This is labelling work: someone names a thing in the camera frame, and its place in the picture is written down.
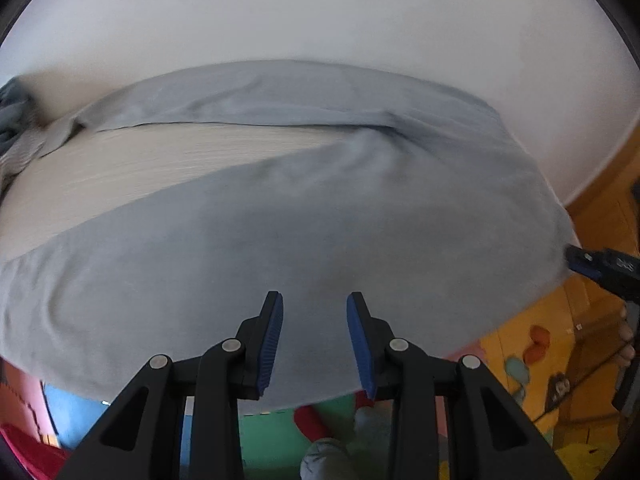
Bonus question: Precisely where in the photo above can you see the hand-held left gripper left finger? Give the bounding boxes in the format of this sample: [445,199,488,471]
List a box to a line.
[52,291,284,480]

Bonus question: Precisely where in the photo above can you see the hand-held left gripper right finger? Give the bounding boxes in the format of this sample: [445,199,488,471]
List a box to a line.
[346,291,573,480]

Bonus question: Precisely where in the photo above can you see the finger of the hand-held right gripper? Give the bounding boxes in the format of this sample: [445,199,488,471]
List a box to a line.
[564,245,606,281]

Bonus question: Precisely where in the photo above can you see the grey pants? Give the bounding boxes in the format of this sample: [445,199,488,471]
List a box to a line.
[0,60,576,406]

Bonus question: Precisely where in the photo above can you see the person's right hand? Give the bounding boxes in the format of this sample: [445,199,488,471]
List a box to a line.
[615,305,639,367]

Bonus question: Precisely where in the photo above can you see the person's grey sock foot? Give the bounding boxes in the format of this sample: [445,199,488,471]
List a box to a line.
[300,437,353,480]

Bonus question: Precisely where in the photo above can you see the grey striped cloth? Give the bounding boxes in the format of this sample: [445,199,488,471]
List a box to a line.
[0,117,78,188]

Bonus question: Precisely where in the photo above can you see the blue grey crumpled garment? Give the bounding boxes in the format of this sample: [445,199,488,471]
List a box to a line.
[0,77,38,156]

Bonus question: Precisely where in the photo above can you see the black cable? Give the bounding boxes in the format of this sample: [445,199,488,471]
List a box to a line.
[530,342,637,423]

